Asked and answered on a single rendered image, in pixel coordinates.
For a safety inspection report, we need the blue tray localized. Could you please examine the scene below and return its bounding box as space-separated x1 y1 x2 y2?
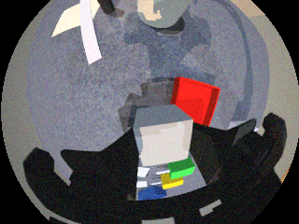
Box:
138 186 167 201

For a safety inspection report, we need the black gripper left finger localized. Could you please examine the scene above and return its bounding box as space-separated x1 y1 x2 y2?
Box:
60 127 139 201

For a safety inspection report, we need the red tray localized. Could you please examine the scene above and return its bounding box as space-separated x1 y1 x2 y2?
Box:
171 77 221 127

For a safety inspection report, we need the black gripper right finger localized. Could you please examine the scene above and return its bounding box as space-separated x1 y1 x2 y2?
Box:
190 119 257 186

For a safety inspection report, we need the yellow block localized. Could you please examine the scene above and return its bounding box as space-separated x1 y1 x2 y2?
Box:
151 173 183 189

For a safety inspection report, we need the white flat bar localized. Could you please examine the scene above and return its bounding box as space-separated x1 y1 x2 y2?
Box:
79 0 102 64

